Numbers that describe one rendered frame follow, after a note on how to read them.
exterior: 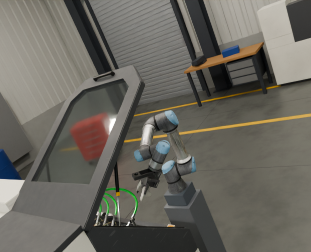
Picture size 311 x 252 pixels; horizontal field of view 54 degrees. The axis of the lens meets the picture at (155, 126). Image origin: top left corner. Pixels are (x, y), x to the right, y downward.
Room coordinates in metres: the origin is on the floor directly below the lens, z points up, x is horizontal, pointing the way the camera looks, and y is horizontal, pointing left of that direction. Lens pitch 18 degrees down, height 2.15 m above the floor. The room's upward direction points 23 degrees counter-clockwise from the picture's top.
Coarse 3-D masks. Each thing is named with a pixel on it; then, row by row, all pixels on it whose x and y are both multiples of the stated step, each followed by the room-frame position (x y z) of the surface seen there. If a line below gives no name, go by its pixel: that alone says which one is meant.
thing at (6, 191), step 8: (0, 184) 2.04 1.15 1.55; (8, 184) 1.97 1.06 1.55; (16, 184) 1.90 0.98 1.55; (0, 192) 1.88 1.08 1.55; (8, 192) 1.81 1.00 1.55; (16, 192) 1.75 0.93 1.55; (0, 200) 1.73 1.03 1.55; (8, 200) 1.68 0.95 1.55; (0, 208) 1.75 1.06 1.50; (8, 208) 1.66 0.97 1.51
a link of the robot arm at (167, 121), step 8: (168, 112) 2.06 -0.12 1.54; (160, 120) 2.05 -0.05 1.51; (168, 120) 2.03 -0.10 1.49; (176, 120) 2.06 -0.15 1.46; (160, 128) 2.06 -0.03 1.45; (168, 128) 2.04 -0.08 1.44; (176, 128) 2.06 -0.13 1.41; (168, 136) 2.09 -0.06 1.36; (176, 136) 2.07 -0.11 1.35; (176, 144) 2.07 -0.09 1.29; (176, 152) 2.09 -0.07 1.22; (184, 152) 2.08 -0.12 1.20; (184, 160) 2.08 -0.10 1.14; (192, 160) 2.09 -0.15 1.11; (184, 168) 2.08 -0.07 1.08; (192, 168) 2.07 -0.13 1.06
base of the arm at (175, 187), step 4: (180, 176) 2.15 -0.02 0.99; (176, 180) 2.11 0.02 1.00; (180, 180) 2.13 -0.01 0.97; (168, 184) 2.15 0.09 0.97; (172, 184) 2.11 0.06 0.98; (176, 184) 2.11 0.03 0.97; (180, 184) 2.11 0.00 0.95; (184, 184) 2.13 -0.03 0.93; (168, 188) 2.17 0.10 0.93; (172, 188) 2.11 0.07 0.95; (176, 188) 2.10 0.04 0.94; (180, 188) 2.10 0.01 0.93; (184, 188) 2.11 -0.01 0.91; (172, 192) 2.11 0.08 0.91; (176, 192) 2.09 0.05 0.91
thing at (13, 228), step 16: (0, 224) 1.52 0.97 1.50; (16, 224) 1.43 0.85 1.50; (32, 224) 1.36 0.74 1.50; (48, 224) 1.29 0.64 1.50; (64, 224) 1.23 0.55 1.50; (0, 240) 1.34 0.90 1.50; (16, 240) 1.27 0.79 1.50; (32, 240) 1.21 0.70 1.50; (48, 240) 1.15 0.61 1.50; (64, 240) 1.10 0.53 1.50; (80, 240) 1.14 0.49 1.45
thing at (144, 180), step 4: (152, 168) 1.59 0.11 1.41; (156, 172) 1.62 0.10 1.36; (160, 172) 1.62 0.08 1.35; (148, 176) 1.61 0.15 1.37; (152, 176) 1.62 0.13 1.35; (156, 176) 1.62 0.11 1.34; (144, 180) 1.61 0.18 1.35; (148, 180) 1.59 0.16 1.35; (152, 180) 1.60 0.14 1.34; (156, 180) 1.60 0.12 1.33; (144, 184) 1.60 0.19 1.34; (152, 184) 1.61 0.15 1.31; (156, 184) 1.62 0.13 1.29
